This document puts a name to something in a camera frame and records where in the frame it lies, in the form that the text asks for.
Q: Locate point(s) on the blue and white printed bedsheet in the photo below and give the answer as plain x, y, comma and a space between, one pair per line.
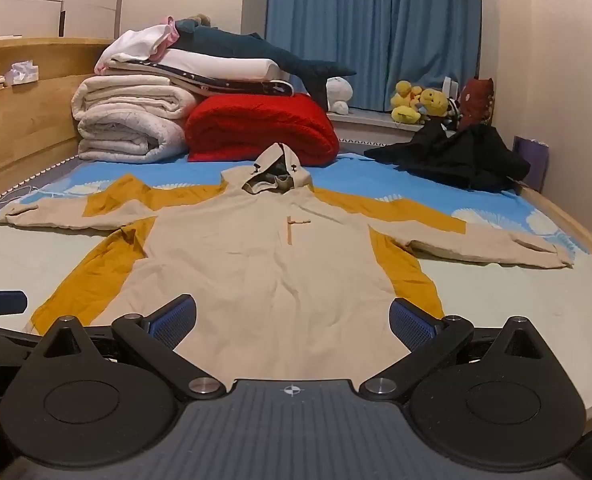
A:
501, 300

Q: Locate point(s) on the brown plush toy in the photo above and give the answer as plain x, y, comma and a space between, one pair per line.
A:
200, 19

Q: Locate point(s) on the white folded quilt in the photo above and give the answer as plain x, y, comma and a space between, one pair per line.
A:
125, 137
125, 95

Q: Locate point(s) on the dark red plush toy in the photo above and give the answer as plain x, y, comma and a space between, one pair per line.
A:
476, 100

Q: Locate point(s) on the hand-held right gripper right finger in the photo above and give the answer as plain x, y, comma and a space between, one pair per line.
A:
411, 327

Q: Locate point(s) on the white plush toy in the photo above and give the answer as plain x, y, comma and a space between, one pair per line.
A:
338, 90

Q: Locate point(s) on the white windowsill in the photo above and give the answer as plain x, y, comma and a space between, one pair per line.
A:
371, 121

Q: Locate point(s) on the purple bag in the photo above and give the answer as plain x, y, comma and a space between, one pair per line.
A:
533, 160

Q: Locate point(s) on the beige and mustard hoodie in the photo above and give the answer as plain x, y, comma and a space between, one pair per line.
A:
276, 260

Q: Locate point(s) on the white pink folded bedding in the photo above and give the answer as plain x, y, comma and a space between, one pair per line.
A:
210, 67

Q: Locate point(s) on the red folded blanket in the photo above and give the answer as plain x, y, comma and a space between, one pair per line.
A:
261, 127

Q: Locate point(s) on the yellow plush toy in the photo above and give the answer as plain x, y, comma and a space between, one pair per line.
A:
406, 107
435, 102

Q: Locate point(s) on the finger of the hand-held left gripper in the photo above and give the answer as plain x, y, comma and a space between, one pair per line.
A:
0, 302

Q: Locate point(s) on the wooden bed frame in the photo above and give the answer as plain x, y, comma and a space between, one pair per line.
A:
25, 120

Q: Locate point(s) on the white and pink cloth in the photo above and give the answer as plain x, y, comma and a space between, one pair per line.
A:
140, 40

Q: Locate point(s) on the dark teal shark plush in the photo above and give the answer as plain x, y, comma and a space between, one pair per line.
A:
235, 45

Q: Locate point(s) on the tissue pack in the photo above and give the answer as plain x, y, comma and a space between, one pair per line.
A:
21, 72

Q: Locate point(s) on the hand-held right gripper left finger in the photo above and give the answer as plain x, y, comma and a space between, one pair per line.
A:
175, 317

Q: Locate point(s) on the pile of black clothes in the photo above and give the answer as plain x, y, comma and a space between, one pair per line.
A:
451, 157

